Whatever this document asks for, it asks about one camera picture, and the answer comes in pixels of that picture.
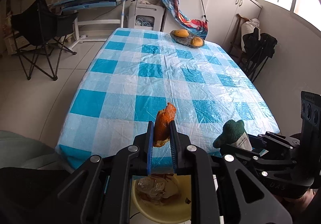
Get yellow plastic trash basin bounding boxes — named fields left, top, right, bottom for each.
left=131, top=174, right=192, bottom=223

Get white cabinet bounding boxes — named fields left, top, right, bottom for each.
left=160, top=0, right=263, bottom=50

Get green cloth with label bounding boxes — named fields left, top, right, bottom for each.
left=213, top=120, right=252, bottom=151

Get left mango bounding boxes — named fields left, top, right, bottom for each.
left=173, top=29, right=189, bottom=38

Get mango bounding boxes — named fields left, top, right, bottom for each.
left=173, top=29, right=189, bottom=38
left=190, top=37, right=204, bottom=47

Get clear plastic bottle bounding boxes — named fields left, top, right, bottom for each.
left=136, top=176, right=167, bottom=199

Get person's right hand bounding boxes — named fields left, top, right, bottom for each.
left=301, top=189, right=320, bottom=222

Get dark folded chairs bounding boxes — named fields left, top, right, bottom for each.
left=228, top=14, right=277, bottom=82

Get right mango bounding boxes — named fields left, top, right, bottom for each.
left=190, top=37, right=204, bottom=47

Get orange peel piece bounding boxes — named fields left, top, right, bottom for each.
left=153, top=102, right=176, bottom=147

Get blue white checkered tablecloth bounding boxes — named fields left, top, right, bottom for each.
left=56, top=28, right=280, bottom=169

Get blue study desk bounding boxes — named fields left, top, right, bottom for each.
left=50, top=0, right=128, bottom=50

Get dark fruit basket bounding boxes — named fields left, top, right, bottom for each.
left=170, top=31, right=205, bottom=48

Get black folding camp chair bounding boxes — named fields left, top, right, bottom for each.
left=11, top=0, right=78, bottom=81

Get white sack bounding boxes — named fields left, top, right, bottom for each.
left=241, top=18, right=261, bottom=53

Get colourful hanging bag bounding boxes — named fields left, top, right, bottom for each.
left=161, top=0, right=208, bottom=40

